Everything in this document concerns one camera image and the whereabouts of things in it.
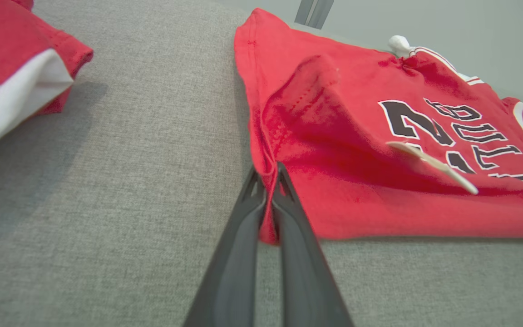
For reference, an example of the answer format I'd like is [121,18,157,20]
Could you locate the grey fabric sofa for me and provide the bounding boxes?
[0,0,523,327]

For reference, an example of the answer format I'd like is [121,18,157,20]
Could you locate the red jersey with white stripes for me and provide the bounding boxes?
[234,8,523,246]

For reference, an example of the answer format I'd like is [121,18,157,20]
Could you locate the grey window frame post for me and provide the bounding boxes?
[294,0,335,30]

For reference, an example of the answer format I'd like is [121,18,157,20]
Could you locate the red shorts with white trim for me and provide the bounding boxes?
[0,0,94,160]

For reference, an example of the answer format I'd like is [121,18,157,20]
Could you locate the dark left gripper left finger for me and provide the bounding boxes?
[183,166,267,327]

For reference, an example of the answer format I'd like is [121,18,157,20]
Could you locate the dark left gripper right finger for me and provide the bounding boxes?
[271,162,354,327]

